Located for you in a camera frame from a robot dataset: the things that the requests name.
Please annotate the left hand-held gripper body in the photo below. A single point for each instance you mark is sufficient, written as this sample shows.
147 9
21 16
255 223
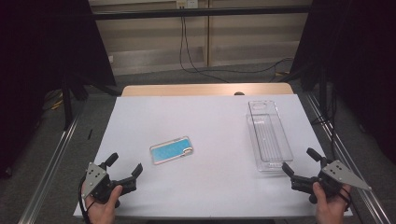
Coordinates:
99 183

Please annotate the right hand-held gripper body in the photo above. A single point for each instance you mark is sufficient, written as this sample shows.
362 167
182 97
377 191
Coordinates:
336 179

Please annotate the clear plastic box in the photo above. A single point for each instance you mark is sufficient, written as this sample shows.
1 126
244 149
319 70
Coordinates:
269 137

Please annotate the blue phone case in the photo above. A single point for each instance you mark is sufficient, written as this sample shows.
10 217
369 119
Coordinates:
171 150

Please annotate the person's left hand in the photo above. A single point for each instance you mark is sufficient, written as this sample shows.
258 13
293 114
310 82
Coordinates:
104 208

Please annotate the person's right hand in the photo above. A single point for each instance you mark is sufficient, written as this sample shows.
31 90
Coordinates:
331 210

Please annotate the small black floor piece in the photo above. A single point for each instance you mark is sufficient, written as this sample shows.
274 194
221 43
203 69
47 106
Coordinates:
90 134

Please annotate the black metal stand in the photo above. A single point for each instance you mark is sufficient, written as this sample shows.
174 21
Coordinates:
67 105

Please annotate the white table board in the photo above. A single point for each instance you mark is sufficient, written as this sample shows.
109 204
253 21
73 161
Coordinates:
202 118

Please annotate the wooden table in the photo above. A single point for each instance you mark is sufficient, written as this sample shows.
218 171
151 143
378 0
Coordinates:
186 90

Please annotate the black curtain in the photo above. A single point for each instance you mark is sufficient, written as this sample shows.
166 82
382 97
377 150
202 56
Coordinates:
358 62
37 62

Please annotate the black horizontal bar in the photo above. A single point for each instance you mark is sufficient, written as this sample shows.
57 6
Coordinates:
186 13

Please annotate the aluminium rail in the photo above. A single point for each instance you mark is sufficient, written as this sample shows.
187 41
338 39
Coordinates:
345 155
46 177

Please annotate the white wall socket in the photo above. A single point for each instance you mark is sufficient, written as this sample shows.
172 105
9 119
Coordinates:
186 3

